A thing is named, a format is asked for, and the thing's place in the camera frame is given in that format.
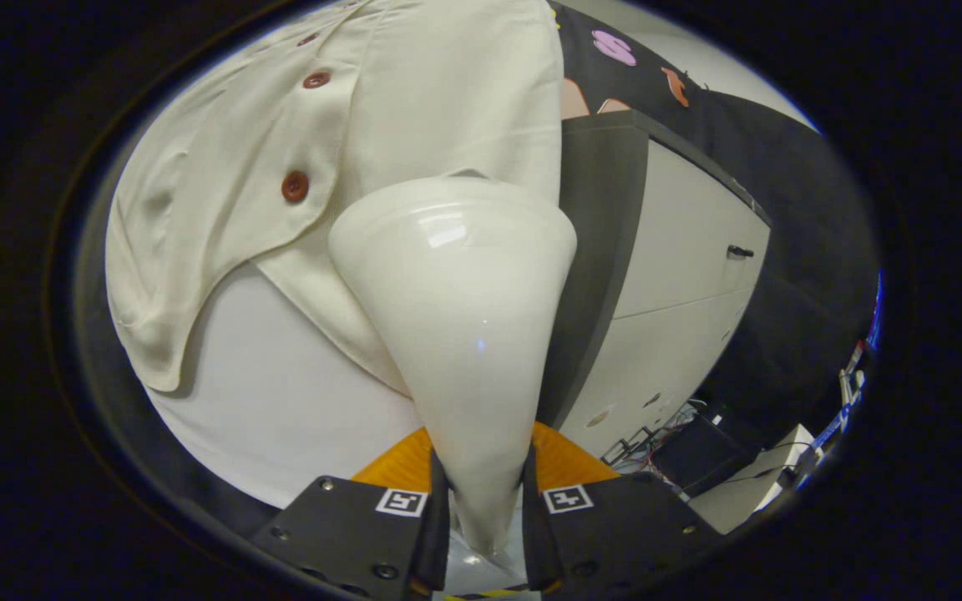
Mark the black box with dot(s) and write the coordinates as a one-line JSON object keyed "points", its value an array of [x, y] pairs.
{"points": [[702, 455]]}

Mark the cream button-up shirt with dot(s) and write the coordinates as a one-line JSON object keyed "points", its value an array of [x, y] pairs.
{"points": [[414, 100]]}

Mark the white board panel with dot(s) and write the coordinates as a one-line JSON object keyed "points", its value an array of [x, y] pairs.
{"points": [[281, 392]]}

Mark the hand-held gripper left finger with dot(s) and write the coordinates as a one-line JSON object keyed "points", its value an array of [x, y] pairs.
{"points": [[437, 538]]}

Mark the grey cabinet with dark top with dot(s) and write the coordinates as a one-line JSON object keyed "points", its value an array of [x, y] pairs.
{"points": [[681, 250]]}

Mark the white box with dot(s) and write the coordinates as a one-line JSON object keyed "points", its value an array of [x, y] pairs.
{"points": [[740, 501]]}

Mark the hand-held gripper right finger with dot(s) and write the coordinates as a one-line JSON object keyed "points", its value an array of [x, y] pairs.
{"points": [[535, 542]]}

